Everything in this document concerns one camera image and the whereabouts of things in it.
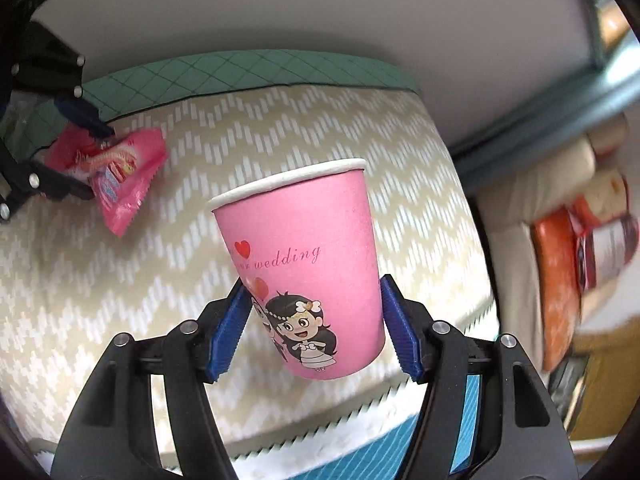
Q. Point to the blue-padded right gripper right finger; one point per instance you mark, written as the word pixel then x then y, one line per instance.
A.
pixel 518 432

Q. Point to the teal window frame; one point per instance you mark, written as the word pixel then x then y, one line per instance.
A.
pixel 607 85

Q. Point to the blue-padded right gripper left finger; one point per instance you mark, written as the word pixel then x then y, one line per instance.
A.
pixel 110 433

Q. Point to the cream and orange armchair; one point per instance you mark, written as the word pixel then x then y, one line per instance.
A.
pixel 532 219

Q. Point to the pink snack wrapper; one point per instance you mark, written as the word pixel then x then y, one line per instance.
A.
pixel 119 170

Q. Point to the teal and beige mattress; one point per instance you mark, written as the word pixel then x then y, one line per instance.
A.
pixel 69 285

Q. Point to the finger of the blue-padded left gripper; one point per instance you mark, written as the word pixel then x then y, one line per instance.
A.
pixel 32 177
pixel 84 115

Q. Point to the pink wedding paper cup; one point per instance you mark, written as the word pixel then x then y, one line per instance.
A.
pixel 303 245

